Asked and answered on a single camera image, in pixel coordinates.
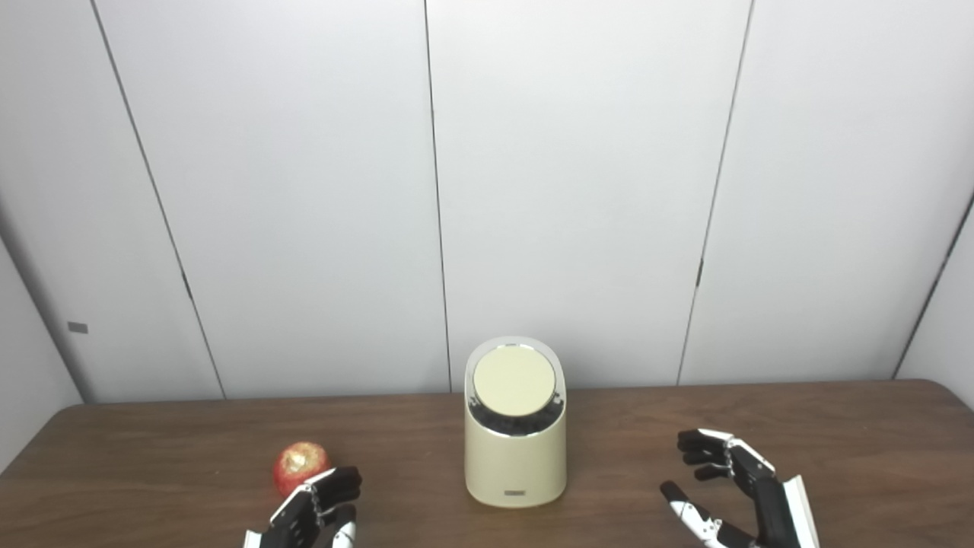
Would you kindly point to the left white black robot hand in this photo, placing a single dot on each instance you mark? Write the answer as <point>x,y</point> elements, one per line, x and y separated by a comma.
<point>304,514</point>

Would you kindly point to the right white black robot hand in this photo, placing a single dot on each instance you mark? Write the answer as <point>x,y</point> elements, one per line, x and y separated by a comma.
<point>772,510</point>

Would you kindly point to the red apple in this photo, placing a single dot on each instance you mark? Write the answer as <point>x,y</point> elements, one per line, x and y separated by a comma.
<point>298,463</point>

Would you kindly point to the cream-colored lidded bin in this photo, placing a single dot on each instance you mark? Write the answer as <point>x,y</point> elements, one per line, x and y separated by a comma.
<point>515,464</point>

